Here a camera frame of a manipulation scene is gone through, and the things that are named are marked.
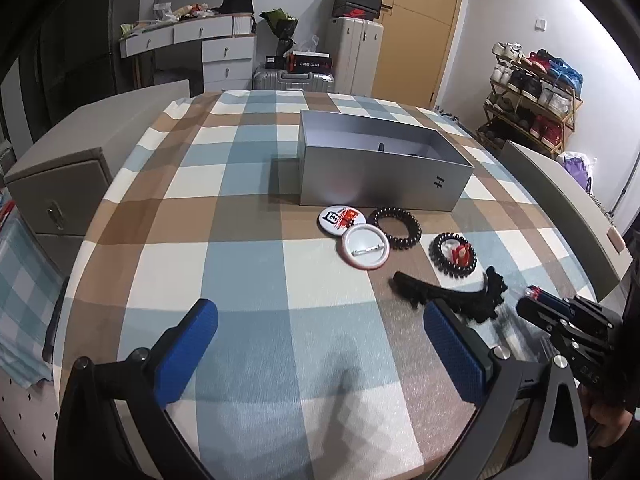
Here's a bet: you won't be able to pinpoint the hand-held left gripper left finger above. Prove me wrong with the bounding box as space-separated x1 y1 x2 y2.
54 298 219 480

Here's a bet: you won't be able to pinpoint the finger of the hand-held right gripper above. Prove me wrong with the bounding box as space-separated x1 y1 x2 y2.
516 298 563 333
524 287 573 311

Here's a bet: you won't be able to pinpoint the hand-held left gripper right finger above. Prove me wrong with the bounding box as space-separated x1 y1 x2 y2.
422 298 591 480

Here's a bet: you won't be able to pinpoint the black lace hair clip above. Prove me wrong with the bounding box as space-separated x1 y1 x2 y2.
389 265 508 324

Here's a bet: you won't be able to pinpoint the small red white ornament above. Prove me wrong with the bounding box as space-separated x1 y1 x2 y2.
446 241 473 267

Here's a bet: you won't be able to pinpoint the black spiral hair tie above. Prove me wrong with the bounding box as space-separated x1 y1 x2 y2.
429 232 479 278
368 206 422 251

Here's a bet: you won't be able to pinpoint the plain white pin badge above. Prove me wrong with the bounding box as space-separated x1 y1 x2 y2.
339 223 390 270

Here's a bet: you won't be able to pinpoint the white red printed pin badge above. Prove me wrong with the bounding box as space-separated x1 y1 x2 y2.
317 205 363 235

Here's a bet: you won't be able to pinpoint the silver cardboard box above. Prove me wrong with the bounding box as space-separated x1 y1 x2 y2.
296 109 475 212

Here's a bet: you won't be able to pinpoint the person's right hand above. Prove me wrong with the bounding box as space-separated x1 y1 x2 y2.
582 385 640 448

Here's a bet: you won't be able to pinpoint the checked tablecloth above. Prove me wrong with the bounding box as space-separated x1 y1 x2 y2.
52 89 598 480

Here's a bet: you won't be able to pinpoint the beige chair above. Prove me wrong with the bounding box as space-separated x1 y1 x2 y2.
500 140 627 303

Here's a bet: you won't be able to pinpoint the purple bag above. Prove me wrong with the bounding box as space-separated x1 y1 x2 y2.
556 151 598 193

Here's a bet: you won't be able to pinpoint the blue checked cloth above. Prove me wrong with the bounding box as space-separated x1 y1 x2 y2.
0 205 67 386

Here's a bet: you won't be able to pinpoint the white perforated board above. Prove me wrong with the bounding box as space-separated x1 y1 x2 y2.
0 375 62 480

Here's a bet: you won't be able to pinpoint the wooden shoe rack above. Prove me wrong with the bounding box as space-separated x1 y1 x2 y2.
475 42 583 161

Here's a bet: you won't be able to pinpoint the rows of shoes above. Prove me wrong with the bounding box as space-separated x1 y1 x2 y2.
477 41 584 153

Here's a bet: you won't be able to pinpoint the silver suitcase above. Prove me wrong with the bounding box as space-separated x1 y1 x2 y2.
252 66 335 93

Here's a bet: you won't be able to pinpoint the white drawer desk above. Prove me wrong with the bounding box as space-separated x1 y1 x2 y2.
118 12 258 93

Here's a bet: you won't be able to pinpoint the wooden door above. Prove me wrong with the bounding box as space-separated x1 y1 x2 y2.
372 0 468 108

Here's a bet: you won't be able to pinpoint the black red flat box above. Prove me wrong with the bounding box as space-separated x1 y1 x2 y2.
290 51 333 73

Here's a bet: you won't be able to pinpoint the beige suitcase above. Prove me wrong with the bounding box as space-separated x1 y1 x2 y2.
327 16 385 96

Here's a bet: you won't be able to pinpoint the black refrigerator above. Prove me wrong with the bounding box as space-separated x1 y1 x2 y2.
20 0 146 126

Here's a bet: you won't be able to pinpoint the clutter on desk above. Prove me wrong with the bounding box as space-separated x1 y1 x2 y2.
120 2 221 37

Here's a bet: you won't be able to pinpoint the dark wrapped flower bouquet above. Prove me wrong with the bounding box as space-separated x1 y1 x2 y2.
259 8 299 56

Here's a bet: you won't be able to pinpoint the red black shoe box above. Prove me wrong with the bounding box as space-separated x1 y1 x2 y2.
331 2 385 20

